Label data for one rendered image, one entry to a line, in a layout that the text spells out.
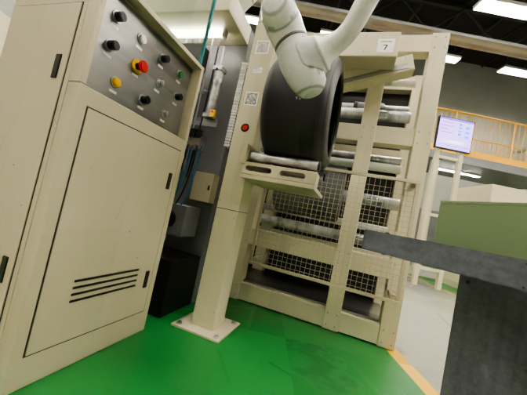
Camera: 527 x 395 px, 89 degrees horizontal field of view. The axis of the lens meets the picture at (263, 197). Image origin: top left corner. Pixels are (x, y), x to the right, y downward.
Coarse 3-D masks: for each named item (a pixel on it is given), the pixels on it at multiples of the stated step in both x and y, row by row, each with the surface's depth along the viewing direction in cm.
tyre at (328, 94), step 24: (336, 72) 117; (264, 96) 121; (288, 96) 115; (336, 96) 156; (264, 120) 122; (288, 120) 117; (312, 120) 113; (336, 120) 157; (264, 144) 130; (288, 144) 122; (312, 144) 119
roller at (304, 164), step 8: (256, 160) 131; (264, 160) 129; (272, 160) 128; (280, 160) 126; (288, 160) 125; (296, 160) 124; (304, 160) 124; (304, 168) 124; (312, 168) 122; (320, 168) 124
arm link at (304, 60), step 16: (368, 0) 68; (352, 16) 70; (368, 16) 70; (336, 32) 71; (352, 32) 70; (288, 48) 74; (304, 48) 72; (320, 48) 71; (336, 48) 72; (288, 64) 75; (304, 64) 73; (320, 64) 73; (288, 80) 77; (304, 80) 74; (320, 80) 74; (304, 96) 78
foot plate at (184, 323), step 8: (192, 312) 152; (176, 320) 139; (184, 320) 140; (224, 320) 151; (184, 328) 132; (192, 328) 133; (200, 328) 135; (216, 328) 138; (224, 328) 140; (232, 328) 142; (200, 336) 129; (208, 336) 128; (216, 336) 129; (224, 336) 132
